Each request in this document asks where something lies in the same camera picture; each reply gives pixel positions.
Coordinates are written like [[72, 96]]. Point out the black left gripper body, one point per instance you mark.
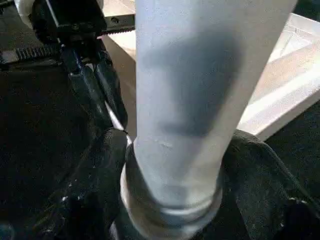
[[65, 25]]

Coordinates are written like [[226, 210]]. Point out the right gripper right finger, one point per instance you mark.
[[275, 195]]

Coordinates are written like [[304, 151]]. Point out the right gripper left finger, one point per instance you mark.
[[85, 200]]

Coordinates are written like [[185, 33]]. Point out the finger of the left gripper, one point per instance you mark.
[[112, 85], [87, 90]]

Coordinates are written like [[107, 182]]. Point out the white plastic table leg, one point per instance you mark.
[[190, 100]]

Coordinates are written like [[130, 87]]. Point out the white plastic table top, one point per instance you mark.
[[285, 85]]

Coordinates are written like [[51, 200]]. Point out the black work mat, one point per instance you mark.
[[40, 125]]

